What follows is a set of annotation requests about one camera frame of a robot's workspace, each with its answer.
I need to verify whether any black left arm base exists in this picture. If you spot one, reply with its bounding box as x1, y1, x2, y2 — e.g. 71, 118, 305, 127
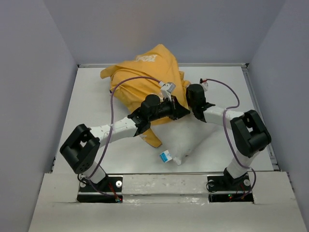
77, 174, 123, 203

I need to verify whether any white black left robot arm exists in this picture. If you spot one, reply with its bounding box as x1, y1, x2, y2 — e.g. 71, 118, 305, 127
60, 94, 190, 191

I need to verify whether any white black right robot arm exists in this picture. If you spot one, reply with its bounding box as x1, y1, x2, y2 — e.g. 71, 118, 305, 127
186, 84, 271, 189

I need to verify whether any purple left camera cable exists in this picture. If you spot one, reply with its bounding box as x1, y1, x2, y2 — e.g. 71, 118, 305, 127
85, 76, 165, 201

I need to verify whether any white pillow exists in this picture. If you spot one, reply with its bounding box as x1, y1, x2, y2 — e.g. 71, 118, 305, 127
151, 114, 216, 165

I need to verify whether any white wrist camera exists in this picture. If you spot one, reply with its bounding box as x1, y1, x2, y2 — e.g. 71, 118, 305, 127
159, 81, 176, 101
199, 78, 209, 92

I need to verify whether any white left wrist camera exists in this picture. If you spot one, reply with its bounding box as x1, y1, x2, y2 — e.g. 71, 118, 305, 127
159, 81, 176, 101

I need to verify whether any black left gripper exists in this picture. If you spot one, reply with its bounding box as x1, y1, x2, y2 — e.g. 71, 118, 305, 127
148, 96, 190, 123

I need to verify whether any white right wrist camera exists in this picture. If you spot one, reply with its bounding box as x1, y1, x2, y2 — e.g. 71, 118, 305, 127
199, 78, 209, 92

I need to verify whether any yellow printed pillowcase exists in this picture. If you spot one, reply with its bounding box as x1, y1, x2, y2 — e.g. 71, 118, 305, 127
100, 43, 191, 148

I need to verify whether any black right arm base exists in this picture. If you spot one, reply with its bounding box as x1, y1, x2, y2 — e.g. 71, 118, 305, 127
206, 170, 254, 203

